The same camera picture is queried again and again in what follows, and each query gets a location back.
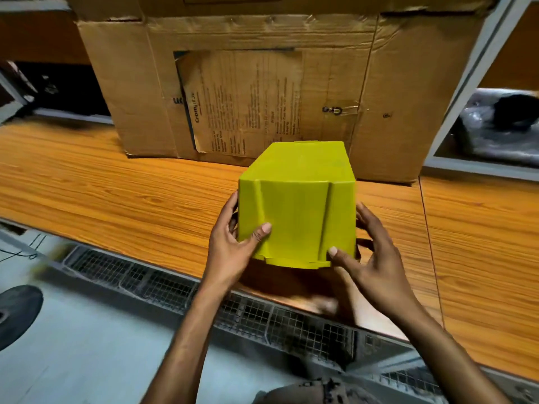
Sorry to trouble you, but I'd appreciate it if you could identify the person's left forearm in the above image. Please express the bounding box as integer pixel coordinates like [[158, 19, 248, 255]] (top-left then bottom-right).
[[141, 278, 236, 404]]

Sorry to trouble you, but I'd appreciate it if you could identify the round black chair base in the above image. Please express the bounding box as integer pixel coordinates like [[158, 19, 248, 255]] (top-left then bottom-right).
[[0, 285, 44, 352]]

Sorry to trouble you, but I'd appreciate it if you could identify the yellow-green plastic storage bin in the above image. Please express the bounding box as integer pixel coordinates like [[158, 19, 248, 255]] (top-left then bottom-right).
[[237, 141, 357, 270]]

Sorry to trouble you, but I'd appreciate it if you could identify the person's right hand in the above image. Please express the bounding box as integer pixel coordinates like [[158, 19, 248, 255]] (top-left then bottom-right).
[[327, 202, 417, 323]]

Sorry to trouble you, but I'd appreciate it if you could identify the person's right forearm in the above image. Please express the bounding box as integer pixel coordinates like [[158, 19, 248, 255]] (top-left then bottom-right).
[[389, 305, 512, 404]]

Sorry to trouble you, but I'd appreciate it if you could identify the person's left hand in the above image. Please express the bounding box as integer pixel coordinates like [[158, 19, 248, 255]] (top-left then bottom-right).
[[203, 190, 273, 293]]

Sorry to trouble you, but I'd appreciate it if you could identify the white metal shelf frame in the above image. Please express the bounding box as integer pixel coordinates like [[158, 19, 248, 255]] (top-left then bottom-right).
[[423, 0, 539, 182]]

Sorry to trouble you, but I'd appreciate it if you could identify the black cable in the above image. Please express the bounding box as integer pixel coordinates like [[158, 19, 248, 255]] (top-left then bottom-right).
[[0, 233, 47, 263]]

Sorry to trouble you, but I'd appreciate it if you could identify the wire mesh cable tray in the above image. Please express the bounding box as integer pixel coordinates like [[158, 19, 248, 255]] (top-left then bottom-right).
[[61, 244, 447, 398]]

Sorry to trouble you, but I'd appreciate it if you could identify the clear plastic wrapped bundle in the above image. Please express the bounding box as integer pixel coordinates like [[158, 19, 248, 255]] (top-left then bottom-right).
[[453, 88, 539, 168]]

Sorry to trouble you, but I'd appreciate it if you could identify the large brown cardboard box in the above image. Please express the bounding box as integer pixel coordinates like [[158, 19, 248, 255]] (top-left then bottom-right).
[[67, 0, 502, 184]]

